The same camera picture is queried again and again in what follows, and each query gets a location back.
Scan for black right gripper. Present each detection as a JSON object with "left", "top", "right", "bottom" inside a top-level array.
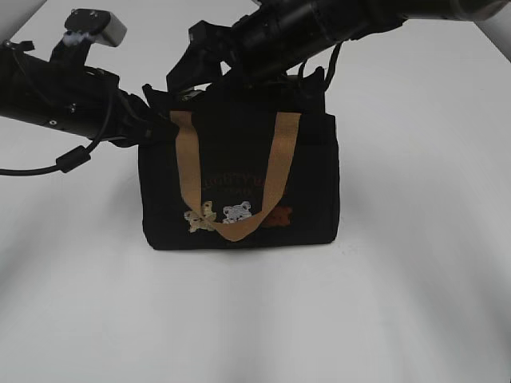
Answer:
[{"left": 166, "top": 21, "right": 248, "bottom": 94}]

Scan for black tote bag tan handles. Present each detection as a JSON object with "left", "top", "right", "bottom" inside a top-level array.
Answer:
[{"left": 138, "top": 68, "right": 340, "bottom": 251}]

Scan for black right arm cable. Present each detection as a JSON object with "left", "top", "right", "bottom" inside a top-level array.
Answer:
[{"left": 297, "top": 41, "right": 344, "bottom": 91}]

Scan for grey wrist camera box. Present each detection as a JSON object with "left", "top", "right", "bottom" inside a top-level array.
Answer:
[{"left": 64, "top": 8, "right": 128, "bottom": 47}]

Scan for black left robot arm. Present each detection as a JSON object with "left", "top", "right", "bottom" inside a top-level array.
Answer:
[{"left": 1, "top": 41, "right": 179, "bottom": 148}]

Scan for black cable with ferrite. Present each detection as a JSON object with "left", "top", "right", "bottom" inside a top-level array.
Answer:
[{"left": 0, "top": 67, "right": 121, "bottom": 176}]

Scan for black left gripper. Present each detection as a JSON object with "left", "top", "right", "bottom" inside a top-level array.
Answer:
[{"left": 104, "top": 85, "right": 179, "bottom": 146}]

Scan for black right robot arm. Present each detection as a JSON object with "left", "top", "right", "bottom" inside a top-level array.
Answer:
[{"left": 166, "top": 0, "right": 508, "bottom": 93}]

